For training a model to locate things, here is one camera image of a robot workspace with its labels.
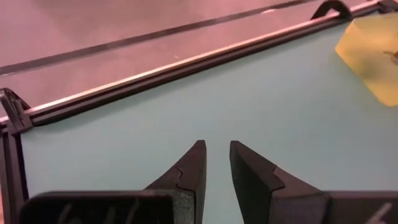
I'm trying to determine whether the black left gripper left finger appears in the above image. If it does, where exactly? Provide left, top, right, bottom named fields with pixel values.
left=144, top=139, right=208, bottom=224

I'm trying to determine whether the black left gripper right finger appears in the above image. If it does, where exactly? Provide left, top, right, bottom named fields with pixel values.
left=229, top=140, right=331, bottom=224

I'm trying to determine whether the green table mat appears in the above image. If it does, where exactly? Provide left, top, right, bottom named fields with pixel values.
left=20, top=21, right=398, bottom=224

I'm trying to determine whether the yellow plastic bin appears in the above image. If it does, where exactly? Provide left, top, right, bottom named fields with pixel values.
left=335, top=12, right=398, bottom=108

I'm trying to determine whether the black aluminium table frame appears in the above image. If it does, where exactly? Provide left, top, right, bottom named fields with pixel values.
left=0, top=0, right=398, bottom=224

